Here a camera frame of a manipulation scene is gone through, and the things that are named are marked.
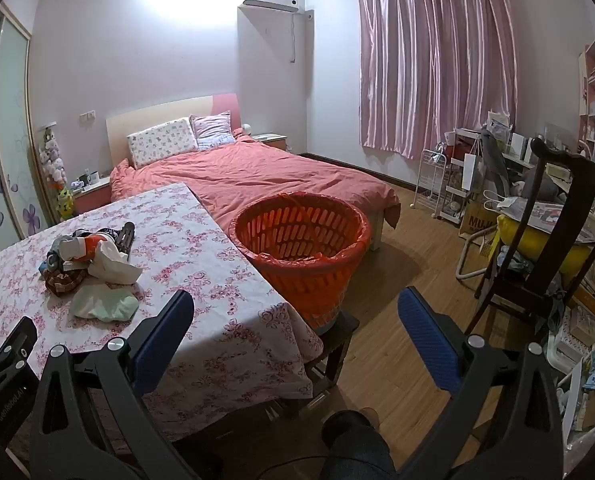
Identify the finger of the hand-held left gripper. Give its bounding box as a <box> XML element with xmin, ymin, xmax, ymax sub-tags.
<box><xmin>0</xmin><ymin>316</ymin><xmax>39</xmax><ymax>386</ymax></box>

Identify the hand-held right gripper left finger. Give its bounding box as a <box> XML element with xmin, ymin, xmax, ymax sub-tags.
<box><xmin>29</xmin><ymin>289</ymin><xmax>198</xmax><ymax>480</ymax></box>

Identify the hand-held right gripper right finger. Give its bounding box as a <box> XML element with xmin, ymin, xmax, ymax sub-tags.
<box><xmin>392</xmin><ymin>286</ymin><xmax>564</xmax><ymax>480</ymax></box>

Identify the orange plastic laundry basket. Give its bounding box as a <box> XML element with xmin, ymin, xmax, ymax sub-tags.
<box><xmin>229</xmin><ymin>192</ymin><xmax>373</xmax><ymax>333</ymax></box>

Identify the pink floral tablecloth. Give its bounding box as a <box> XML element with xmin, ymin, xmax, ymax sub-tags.
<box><xmin>0</xmin><ymin>182</ymin><xmax>325</xmax><ymax>461</ymax></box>

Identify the dark wooden stool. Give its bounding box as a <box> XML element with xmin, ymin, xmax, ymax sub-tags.
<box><xmin>302</xmin><ymin>310</ymin><xmax>361</xmax><ymax>401</ymax></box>

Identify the person's leg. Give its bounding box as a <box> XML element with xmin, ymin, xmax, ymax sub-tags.
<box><xmin>321</xmin><ymin>407</ymin><xmax>398</xmax><ymax>480</ymax></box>

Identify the yellow cushion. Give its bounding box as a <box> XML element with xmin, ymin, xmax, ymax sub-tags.
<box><xmin>495</xmin><ymin>212</ymin><xmax>595</xmax><ymax>273</ymax></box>

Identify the yellow plush toy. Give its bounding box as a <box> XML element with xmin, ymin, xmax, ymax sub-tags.
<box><xmin>55</xmin><ymin>187</ymin><xmax>76</xmax><ymax>221</ymax></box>

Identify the pink nightstand with mugs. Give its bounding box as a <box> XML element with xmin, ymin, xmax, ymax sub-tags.
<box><xmin>70</xmin><ymin>176</ymin><xmax>113</xmax><ymax>216</ymax></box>

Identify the white rolling cart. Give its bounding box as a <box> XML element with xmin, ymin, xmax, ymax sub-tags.
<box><xmin>440</xmin><ymin>127</ymin><xmax>483</xmax><ymax>223</ymax></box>

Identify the white paper bag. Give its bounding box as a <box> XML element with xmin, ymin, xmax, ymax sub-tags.
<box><xmin>461</xmin><ymin>152</ymin><xmax>485</xmax><ymax>192</ymax></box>

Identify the hanging plush toy column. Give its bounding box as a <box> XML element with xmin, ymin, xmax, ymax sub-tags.
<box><xmin>38</xmin><ymin>125</ymin><xmax>68</xmax><ymax>191</ymax></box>

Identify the grey cloth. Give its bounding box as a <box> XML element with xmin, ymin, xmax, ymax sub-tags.
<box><xmin>480</xmin><ymin>130</ymin><xmax>513</xmax><ymax>201</ymax></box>

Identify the floral pillow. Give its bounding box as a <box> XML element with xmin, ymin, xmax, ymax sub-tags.
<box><xmin>126</xmin><ymin>117</ymin><xmax>199</xmax><ymax>170</ymax></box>

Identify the flower print sliding wardrobe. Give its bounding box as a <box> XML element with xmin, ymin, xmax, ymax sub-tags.
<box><xmin>0</xmin><ymin>2</ymin><xmax>46</xmax><ymax>261</ymax></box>

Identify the bed with pink cover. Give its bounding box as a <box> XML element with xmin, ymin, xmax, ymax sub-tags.
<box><xmin>110</xmin><ymin>130</ymin><xmax>402</xmax><ymax>231</ymax></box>

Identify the striped pink pillow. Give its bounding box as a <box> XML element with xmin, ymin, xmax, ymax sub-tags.
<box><xmin>190</xmin><ymin>111</ymin><xmax>236</xmax><ymax>151</ymax></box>

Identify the dark wooden chair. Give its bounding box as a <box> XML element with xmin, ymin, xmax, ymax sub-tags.
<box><xmin>475</xmin><ymin>137</ymin><xmax>595</xmax><ymax>356</ymax></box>

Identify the cream pink headboard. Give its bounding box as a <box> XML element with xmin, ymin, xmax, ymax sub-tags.
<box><xmin>106</xmin><ymin>93</ymin><xmax>243</xmax><ymax>168</ymax></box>

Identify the pink curtain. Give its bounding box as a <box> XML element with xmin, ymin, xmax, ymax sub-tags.
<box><xmin>355</xmin><ymin>0</ymin><xmax>522</xmax><ymax>161</ymax></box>

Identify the white tube frame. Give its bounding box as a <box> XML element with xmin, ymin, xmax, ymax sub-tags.
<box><xmin>455</xmin><ymin>230</ymin><xmax>501</xmax><ymax>281</ymax></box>

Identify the white wire rack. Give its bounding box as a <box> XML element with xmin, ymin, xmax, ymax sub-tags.
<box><xmin>415</xmin><ymin>149</ymin><xmax>448</xmax><ymax>211</ymax></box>

